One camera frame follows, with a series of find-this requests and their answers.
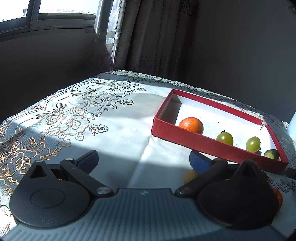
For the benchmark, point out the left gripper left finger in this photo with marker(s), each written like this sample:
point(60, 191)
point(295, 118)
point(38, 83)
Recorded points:
point(55, 195)

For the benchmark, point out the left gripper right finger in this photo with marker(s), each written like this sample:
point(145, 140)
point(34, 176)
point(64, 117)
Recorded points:
point(237, 196)

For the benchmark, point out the small orange tangerine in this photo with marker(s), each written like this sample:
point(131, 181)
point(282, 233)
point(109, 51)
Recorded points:
point(279, 197)

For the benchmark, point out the small green tomato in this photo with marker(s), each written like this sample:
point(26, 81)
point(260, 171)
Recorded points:
point(253, 144)

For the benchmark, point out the green cucumber chunk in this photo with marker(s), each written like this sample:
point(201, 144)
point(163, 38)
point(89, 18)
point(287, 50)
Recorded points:
point(272, 154)

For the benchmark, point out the green tomato with stem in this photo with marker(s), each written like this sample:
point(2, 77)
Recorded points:
point(225, 138)

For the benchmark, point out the large orange tangerine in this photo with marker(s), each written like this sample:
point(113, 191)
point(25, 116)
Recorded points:
point(192, 124)

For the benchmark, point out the blue electric kettle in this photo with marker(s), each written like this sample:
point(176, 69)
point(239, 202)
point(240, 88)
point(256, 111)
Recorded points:
point(291, 129)

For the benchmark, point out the red shallow cardboard box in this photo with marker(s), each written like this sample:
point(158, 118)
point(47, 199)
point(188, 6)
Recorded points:
point(216, 117)

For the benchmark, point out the white floral tablecloth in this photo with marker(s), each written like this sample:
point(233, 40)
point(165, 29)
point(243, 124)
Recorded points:
point(111, 113)

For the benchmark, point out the dark patterned curtain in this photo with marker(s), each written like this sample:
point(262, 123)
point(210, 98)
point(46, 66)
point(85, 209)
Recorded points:
point(150, 37)

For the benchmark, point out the window frame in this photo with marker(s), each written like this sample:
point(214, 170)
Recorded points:
point(21, 17)

